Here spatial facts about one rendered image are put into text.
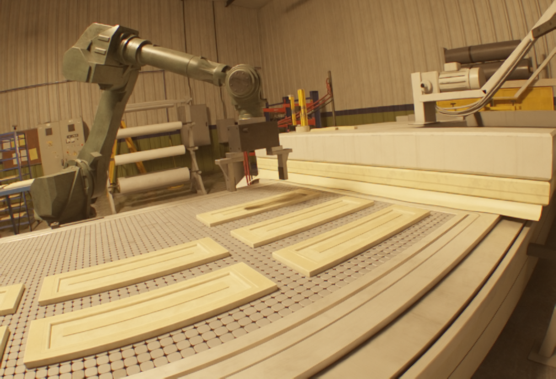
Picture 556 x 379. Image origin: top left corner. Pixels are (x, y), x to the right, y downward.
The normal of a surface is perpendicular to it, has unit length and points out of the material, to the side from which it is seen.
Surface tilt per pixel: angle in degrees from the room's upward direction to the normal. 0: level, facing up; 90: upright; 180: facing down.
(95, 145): 82
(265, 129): 90
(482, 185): 90
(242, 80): 90
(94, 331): 11
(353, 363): 0
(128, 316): 0
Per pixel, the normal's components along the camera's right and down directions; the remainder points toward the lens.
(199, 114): 0.55, 0.07
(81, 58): -0.26, 0.18
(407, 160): -0.83, 0.17
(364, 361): -0.11, -0.98
